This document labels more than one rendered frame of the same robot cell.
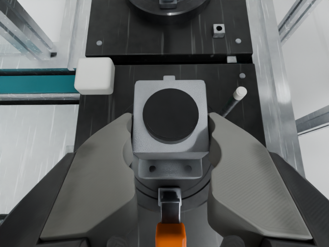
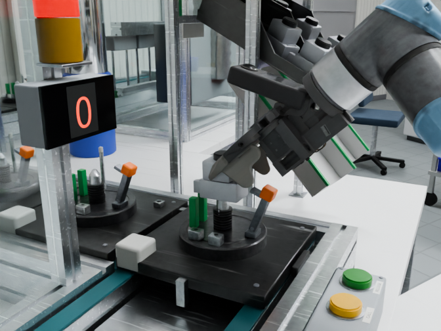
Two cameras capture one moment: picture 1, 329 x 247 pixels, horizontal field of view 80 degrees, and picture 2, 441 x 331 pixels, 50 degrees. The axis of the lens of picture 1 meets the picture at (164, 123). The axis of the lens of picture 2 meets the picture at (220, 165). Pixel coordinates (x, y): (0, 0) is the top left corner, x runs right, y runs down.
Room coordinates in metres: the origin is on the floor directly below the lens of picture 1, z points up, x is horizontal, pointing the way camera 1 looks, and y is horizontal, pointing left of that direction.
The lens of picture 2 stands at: (-0.23, 0.63, 1.31)
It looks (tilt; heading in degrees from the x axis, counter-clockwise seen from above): 18 degrees down; 293
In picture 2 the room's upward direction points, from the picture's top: straight up
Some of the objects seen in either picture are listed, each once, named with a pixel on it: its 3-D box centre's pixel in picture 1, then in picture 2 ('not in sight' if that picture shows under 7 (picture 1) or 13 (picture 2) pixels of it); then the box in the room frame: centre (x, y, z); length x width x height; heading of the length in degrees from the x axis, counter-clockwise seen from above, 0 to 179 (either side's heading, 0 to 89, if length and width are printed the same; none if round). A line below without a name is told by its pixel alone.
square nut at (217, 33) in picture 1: (218, 31); (159, 203); (0.20, -0.09, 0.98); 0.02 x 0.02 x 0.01; 86
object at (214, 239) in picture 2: not in sight; (216, 239); (0.02, 0.05, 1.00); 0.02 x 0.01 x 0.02; 176
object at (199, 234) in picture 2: not in sight; (195, 234); (0.06, 0.05, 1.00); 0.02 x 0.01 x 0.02; 176
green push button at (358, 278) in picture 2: not in sight; (356, 281); (-0.18, 0.03, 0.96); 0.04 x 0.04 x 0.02
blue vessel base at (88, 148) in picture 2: not in sight; (90, 113); (0.79, -0.66, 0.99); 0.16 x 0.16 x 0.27
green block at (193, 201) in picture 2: not in sight; (193, 211); (0.08, 0.01, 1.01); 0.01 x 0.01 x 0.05; 86
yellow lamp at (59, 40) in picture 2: not in sight; (60, 39); (0.16, 0.18, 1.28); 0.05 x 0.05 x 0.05
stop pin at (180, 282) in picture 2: (76, 152); (182, 291); (0.04, 0.12, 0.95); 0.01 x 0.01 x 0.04; 86
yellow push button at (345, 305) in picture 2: not in sight; (345, 307); (-0.18, 0.10, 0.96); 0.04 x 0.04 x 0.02
